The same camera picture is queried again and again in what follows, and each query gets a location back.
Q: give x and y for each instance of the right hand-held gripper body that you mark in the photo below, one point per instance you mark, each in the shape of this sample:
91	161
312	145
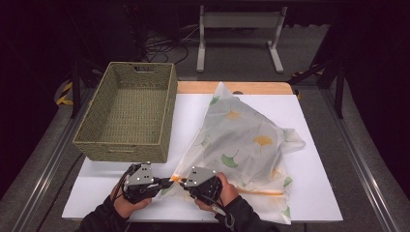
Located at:
201	179

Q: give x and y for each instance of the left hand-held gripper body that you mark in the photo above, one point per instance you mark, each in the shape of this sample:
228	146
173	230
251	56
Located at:
140	180

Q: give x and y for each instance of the white leaf-print laundry bag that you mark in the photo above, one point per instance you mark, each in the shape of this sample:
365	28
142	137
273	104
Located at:
245	145

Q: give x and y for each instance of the person's left hand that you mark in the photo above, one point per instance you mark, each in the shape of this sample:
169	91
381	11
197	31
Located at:
127	208

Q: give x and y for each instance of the person's right hand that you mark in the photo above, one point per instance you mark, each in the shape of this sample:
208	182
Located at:
229	192

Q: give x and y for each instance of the green woven basket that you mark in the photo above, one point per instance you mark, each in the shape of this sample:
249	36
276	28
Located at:
129	112

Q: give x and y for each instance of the white board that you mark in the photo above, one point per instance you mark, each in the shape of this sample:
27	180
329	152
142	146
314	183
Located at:
309	180

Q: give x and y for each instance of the black metal stand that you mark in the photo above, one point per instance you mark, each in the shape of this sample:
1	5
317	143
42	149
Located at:
338	90
76	90

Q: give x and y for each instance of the yellow-black striped tape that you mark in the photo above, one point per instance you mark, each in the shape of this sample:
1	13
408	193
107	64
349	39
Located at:
66	93
306	71

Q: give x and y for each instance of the white metal stand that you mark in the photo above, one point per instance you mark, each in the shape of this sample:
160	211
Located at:
241	20

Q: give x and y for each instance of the aluminium rail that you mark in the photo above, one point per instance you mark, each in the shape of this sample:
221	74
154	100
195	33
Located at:
48	167
357	167

